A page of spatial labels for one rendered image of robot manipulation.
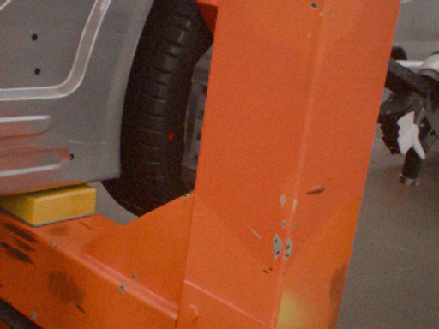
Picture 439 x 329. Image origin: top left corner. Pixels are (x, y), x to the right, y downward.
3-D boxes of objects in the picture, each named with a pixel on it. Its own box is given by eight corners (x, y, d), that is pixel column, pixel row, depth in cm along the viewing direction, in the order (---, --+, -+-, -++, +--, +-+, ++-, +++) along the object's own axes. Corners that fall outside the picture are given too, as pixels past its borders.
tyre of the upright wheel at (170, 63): (304, 62, 204) (195, -117, 155) (375, 78, 190) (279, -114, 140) (186, 259, 189) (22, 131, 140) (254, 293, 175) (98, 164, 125)
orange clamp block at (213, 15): (231, 11, 139) (213, -25, 133) (262, 17, 134) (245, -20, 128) (211, 36, 137) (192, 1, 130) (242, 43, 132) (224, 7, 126)
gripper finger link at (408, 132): (435, 170, 102) (429, 140, 110) (417, 138, 100) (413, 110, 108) (414, 178, 103) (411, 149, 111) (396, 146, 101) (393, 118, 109)
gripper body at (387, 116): (426, 156, 110) (463, 110, 116) (402, 111, 107) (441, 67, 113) (387, 158, 117) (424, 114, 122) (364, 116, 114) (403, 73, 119)
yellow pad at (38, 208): (53, 192, 139) (55, 168, 138) (97, 214, 131) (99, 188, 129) (-11, 203, 129) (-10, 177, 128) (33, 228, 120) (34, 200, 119)
